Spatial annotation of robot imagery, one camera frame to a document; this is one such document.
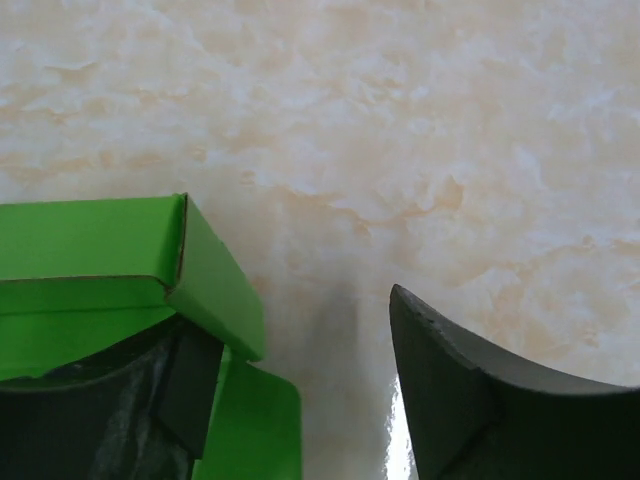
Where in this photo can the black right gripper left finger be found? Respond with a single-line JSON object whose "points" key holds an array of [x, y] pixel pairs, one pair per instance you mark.
{"points": [[139, 409]]}

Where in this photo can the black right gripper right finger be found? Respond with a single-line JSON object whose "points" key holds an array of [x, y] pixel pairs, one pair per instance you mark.
{"points": [[478, 411]]}

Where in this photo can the green paper box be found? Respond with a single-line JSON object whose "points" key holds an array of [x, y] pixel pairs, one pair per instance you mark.
{"points": [[80, 276]]}

